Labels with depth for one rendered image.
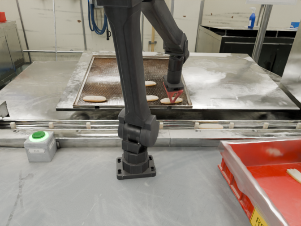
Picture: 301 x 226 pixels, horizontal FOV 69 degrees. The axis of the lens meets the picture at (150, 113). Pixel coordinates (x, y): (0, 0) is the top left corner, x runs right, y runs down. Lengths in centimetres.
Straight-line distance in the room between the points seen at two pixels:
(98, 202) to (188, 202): 24
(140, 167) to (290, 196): 43
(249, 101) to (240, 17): 382
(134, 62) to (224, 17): 428
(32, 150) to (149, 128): 38
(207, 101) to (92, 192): 62
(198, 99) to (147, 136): 47
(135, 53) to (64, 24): 420
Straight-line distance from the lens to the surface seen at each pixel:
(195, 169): 74
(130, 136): 63
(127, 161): 67
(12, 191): 74
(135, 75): 51
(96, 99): 97
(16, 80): 160
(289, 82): 126
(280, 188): 77
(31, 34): 491
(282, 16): 522
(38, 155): 79
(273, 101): 115
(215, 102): 103
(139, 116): 58
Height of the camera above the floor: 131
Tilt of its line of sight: 28 degrees down
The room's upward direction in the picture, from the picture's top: 2 degrees clockwise
